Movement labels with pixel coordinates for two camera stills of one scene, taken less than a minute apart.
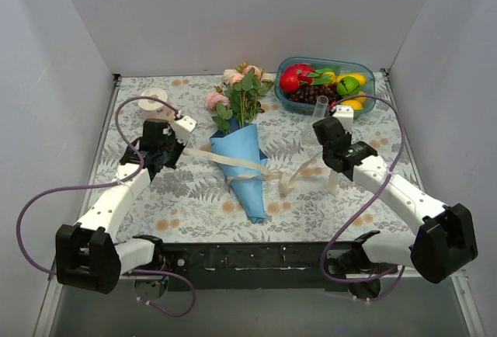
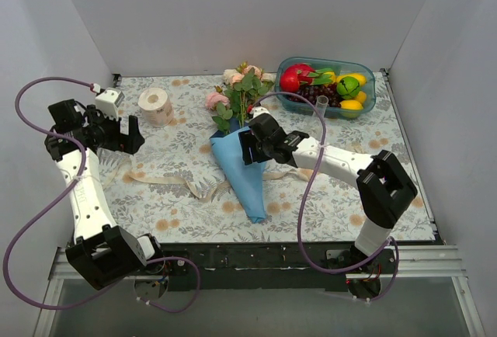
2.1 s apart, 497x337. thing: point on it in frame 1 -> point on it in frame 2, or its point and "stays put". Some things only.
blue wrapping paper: (245, 144) stays put
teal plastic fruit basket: (299, 81) stays put
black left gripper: (162, 154) -> (117, 137)
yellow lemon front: (355, 105) stays put
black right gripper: (335, 159) -> (251, 147)
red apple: (289, 80) stays put
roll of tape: (152, 109) stays put
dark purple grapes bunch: (307, 93) stays put
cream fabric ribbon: (286, 176) -> (208, 194)
